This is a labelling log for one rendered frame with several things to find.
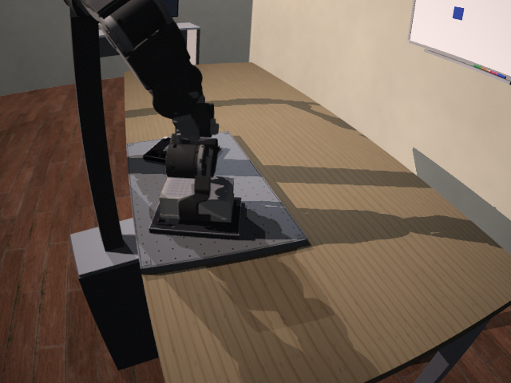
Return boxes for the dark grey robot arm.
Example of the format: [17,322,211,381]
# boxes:
[63,0,219,141]

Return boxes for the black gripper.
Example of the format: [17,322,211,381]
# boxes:
[165,127,218,222]

